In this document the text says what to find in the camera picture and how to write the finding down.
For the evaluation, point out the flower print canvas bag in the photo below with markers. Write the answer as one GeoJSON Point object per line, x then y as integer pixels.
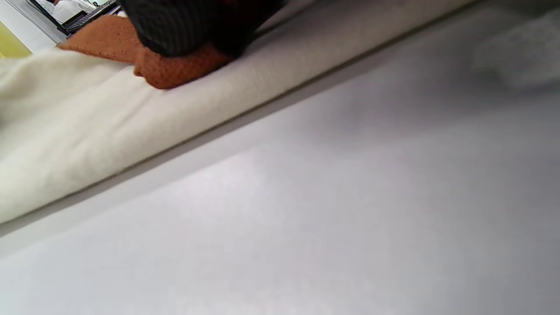
{"type": "Point", "coordinates": [109, 122]}

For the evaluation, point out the yellow plastic basket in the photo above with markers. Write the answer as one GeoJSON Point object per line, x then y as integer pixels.
{"type": "Point", "coordinates": [11, 43]}

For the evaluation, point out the person's right hand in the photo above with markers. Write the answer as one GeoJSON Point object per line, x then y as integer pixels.
{"type": "Point", "coordinates": [183, 22]}

